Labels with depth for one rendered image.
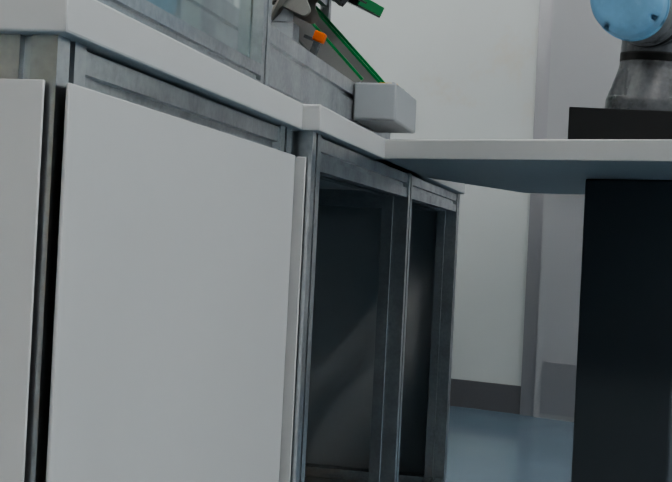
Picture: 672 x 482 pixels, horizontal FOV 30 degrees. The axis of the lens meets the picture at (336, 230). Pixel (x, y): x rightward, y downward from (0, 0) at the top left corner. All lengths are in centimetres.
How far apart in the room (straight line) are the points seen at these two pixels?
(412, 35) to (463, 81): 35
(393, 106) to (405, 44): 382
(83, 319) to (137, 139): 15
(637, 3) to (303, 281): 79
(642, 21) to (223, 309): 100
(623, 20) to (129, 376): 121
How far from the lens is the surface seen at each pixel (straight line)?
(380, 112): 196
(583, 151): 169
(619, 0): 196
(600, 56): 534
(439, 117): 564
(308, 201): 141
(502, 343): 548
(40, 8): 82
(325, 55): 240
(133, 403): 95
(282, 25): 219
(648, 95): 207
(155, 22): 104
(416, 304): 288
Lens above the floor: 71
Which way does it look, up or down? 1 degrees up
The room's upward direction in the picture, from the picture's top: 3 degrees clockwise
